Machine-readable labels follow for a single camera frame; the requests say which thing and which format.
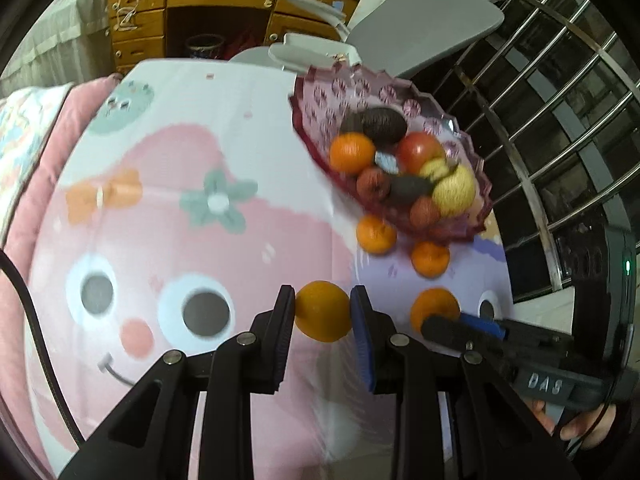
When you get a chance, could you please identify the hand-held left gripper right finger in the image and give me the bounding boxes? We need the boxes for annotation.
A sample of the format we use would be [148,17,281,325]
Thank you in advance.
[350,285,581,480]

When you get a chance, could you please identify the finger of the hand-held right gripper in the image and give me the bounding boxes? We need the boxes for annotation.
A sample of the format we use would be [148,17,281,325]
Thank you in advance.
[421,315,506,358]
[459,313,510,340]

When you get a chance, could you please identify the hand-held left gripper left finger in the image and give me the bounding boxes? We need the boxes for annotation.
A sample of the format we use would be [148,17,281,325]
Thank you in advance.
[59,285,297,480]

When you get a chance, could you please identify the orange tangerine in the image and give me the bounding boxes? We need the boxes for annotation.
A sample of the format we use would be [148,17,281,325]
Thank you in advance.
[294,281,353,343]
[330,132,377,176]
[410,287,461,333]
[356,215,397,256]
[411,241,451,278]

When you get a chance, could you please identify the small red fruit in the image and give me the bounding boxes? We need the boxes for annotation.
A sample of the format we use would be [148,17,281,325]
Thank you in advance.
[356,167,391,202]
[410,197,442,228]

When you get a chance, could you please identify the yellow pear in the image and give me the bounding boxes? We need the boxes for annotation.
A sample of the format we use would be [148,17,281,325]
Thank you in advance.
[432,164,477,217]

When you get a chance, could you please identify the dark overripe banana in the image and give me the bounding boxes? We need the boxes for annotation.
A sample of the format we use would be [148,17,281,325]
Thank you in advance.
[385,157,453,206]

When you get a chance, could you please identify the red apple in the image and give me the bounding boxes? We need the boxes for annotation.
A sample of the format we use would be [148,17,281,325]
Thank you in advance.
[395,132,446,173]

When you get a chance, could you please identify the dark avocado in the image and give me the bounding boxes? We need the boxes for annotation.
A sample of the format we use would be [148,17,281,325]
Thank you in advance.
[361,107,408,145]

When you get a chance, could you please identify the purple glass fruit bowl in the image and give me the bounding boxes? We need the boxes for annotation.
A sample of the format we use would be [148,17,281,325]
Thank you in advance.
[290,62,496,246]

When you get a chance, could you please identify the person's right hand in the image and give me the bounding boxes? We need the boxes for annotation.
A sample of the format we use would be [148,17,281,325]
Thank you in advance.
[530,399,622,453]

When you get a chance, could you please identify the white butterfly curtain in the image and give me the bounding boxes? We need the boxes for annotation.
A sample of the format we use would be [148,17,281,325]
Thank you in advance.
[507,287,583,341]

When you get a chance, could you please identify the cartoon printed tablecloth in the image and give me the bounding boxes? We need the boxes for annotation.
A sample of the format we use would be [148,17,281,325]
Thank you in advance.
[25,57,516,480]

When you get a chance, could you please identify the metal window grille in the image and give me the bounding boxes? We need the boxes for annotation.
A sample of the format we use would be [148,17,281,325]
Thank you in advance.
[440,0,640,306]

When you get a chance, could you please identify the white tray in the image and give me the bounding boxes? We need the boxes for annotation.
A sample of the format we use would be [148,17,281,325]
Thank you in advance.
[267,32,362,75]

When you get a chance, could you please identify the pink bed cover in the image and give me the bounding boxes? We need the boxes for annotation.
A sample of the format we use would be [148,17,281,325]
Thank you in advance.
[0,75,123,480]

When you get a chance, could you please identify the glass jar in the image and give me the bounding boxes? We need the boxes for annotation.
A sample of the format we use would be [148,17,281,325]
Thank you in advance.
[186,34,224,60]

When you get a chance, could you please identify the grey office chair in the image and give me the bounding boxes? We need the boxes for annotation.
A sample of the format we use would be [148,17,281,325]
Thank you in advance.
[230,0,526,81]

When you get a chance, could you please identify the pastel patterned blanket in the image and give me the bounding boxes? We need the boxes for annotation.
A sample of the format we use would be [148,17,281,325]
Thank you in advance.
[0,85,71,211]

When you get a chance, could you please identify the white lace furniture cover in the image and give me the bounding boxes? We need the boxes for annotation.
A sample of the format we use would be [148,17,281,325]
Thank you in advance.
[0,0,116,96]

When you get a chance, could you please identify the black cable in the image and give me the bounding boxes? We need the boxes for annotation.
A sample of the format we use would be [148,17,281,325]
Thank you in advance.
[0,250,85,447]

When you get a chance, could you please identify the white charging cable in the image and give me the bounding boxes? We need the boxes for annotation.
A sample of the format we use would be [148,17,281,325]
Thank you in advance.
[112,0,146,31]

